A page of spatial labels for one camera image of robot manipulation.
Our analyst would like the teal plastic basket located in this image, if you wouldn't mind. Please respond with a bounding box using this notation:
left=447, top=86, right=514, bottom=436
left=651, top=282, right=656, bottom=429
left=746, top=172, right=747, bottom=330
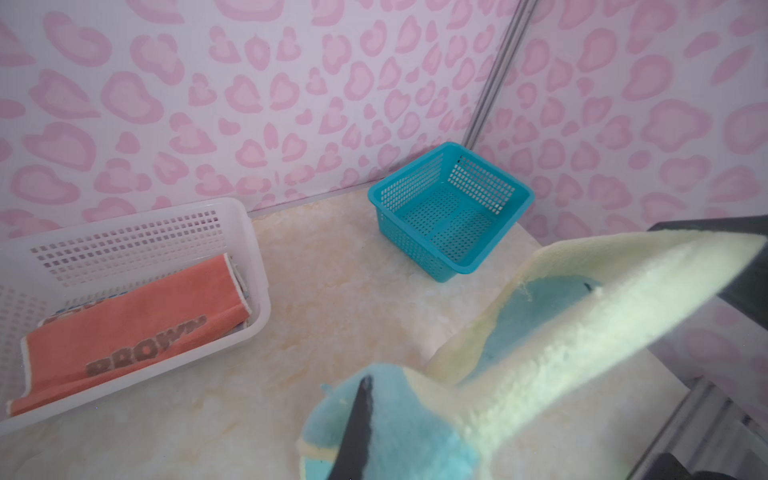
left=368, top=142, right=535, bottom=283

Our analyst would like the white plastic basket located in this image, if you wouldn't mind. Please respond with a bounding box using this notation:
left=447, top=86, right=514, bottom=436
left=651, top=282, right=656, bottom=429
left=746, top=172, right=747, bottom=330
left=1, top=198, right=271, bottom=434

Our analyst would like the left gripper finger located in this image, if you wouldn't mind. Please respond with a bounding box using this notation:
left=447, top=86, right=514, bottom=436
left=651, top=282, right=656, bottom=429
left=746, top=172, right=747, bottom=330
left=328, top=375, right=374, bottom=480

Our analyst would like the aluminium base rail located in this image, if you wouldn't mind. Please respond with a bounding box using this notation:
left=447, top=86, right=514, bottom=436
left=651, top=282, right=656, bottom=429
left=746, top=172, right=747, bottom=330
left=629, top=377, right=767, bottom=479

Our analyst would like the teal cat face towel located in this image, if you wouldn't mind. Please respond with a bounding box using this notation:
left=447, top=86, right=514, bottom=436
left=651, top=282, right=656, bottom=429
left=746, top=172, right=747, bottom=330
left=297, top=230, right=767, bottom=479

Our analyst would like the right aluminium corner post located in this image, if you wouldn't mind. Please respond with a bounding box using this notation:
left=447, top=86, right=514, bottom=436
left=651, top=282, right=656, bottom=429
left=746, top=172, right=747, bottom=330
left=462, top=0, right=539, bottom=150

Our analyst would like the red brown towel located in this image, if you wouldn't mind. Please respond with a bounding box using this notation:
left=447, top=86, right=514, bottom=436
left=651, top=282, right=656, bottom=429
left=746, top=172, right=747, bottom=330
left=8, top=254, right=252, bottom=416

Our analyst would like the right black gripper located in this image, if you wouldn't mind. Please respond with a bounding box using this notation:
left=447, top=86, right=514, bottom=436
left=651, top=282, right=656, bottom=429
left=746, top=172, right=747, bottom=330
left=648, top=215, right=768, bottom=330

